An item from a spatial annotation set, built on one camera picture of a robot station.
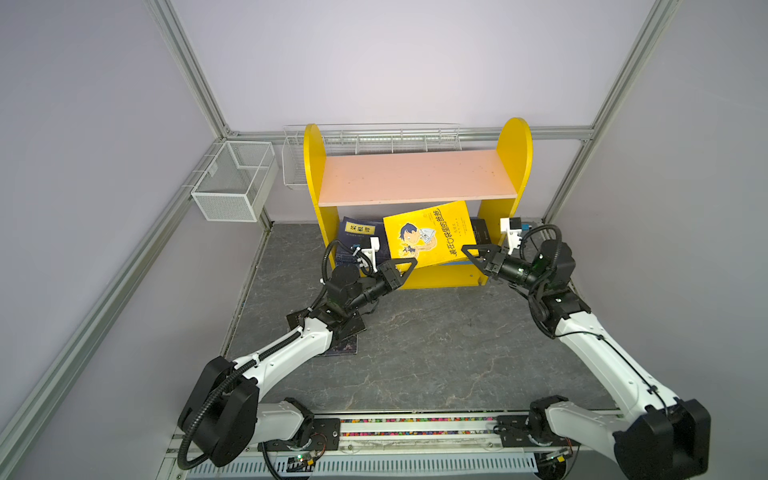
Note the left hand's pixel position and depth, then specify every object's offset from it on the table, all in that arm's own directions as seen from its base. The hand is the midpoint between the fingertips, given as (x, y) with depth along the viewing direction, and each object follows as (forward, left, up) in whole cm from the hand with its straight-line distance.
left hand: (418, 268), depth 71 cm
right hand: (+1, -10, +4) cm, 11 cm away
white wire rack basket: (+47, +14, +7) cm, 50 cm away
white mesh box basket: (+44, +58, -6) cm, 73 cm away
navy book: (+21, +17, -10) cm, 28 cm away
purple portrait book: (-8, +20, -27) cm, 35 cm away
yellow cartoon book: (+7, -3, +4) cm, 9 cm away
